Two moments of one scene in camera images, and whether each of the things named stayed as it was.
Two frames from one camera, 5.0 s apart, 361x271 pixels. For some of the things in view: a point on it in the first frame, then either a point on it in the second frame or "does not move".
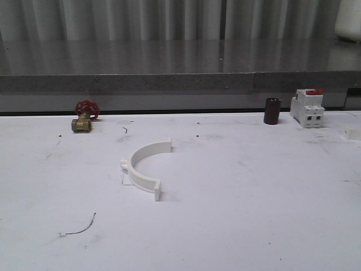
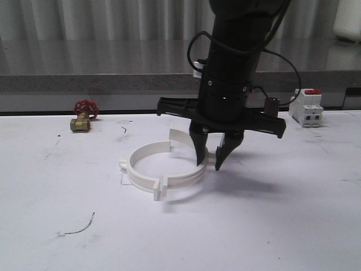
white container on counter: (348, 23) does not move
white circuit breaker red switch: (307, 108) does not move
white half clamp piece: (353, 134) -> (185, 139)
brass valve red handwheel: (86, 109) does not move
